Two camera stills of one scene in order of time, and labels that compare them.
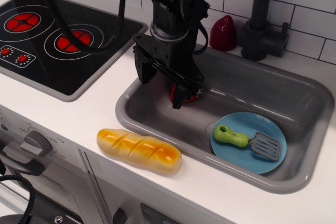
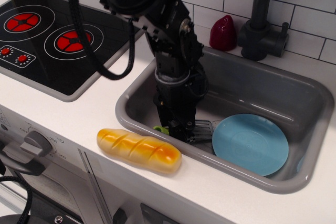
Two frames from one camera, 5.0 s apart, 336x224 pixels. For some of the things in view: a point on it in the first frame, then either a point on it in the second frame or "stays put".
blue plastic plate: x=243 y=158 stays put
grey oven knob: x=37 y=143 stays put
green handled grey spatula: x=262 y=144 → x=202 y=130
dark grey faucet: x=256 y=39 stays put
